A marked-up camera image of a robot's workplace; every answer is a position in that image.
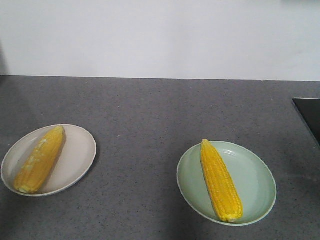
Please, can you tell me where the beige round plate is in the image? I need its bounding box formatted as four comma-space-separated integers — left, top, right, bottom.
0, 124, 97, 197

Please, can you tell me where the pale patched corn cob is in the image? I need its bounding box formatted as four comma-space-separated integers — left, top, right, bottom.
13, 125, 65, 194

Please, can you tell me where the black induction cooktop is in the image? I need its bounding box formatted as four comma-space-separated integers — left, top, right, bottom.
293, 98, 320, 144

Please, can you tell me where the yellow corn cob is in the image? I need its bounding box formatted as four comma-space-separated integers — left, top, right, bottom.
200, 139, 243, 223

